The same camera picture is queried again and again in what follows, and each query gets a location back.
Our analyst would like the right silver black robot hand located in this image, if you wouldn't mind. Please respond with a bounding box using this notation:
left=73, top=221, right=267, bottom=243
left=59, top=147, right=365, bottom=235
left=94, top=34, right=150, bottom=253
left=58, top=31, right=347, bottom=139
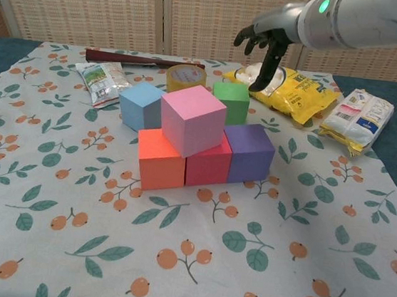
left=227, top=0, right=306, bottom=97

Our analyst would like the green foam cube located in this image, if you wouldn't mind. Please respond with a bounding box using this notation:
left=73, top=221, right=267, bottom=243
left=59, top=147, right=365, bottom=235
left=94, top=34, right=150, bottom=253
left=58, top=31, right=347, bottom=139
left=209, top=79, right=252, bottom=129

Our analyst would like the pink foam cube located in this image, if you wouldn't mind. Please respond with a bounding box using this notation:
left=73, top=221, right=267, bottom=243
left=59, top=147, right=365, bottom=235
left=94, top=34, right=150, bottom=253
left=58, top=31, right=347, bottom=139
left=154, top=80, right=230, bottom=162

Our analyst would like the blue foam cube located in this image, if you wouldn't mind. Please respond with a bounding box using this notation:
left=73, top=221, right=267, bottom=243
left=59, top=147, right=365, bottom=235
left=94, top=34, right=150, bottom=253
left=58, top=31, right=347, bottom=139
left=115, top=79, right=169, bottom=135

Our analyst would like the orange foam cube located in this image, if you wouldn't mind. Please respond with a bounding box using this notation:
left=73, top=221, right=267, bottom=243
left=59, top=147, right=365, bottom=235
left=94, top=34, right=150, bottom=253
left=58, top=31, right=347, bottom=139
left=132, top=126, right=191, bottom=195

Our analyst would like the yellow marshmallow bag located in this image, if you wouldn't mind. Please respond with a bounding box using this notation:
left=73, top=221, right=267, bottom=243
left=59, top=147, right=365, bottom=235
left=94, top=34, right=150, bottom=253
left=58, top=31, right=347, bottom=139
left=217, top=57, right=345, bottom=132

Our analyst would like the yellow packing tape roll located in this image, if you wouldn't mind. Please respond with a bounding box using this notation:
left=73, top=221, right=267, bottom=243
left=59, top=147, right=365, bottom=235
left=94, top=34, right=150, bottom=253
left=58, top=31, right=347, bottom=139
left=164, top=62, right=209, bottom=98

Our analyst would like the white yellow-edged snack pack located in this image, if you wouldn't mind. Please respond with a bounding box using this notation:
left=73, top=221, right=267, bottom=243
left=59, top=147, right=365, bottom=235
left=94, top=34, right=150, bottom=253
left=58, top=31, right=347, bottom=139
left=316, top=84, right=396, bottom=162

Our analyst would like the purple foam cube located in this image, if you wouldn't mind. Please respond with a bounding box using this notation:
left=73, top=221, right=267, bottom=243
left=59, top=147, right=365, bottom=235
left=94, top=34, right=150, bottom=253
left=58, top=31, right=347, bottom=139
left=217, top=120, right=279, bottom=188

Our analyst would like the dark red folded fan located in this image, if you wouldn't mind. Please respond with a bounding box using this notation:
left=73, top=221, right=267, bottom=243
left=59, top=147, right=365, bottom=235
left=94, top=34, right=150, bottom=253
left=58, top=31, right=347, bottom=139
left=84, top=48, right=207, bottom=76

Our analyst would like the red foam cube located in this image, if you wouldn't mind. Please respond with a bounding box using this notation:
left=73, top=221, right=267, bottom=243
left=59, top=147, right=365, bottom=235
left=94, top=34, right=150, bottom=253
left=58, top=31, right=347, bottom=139
left=183, top=132, right=235, bottom=192

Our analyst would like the white green snack packet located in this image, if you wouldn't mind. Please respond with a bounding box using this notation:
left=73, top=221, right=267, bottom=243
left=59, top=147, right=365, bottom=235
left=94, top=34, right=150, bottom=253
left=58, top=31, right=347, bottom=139
left=70, top=57, right=145, bottom=114

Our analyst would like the floral print tablecloth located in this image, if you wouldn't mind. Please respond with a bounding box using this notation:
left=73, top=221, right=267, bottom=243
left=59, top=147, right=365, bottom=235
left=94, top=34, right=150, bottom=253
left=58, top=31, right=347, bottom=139
left=0, top=35, right=397, bottom=297

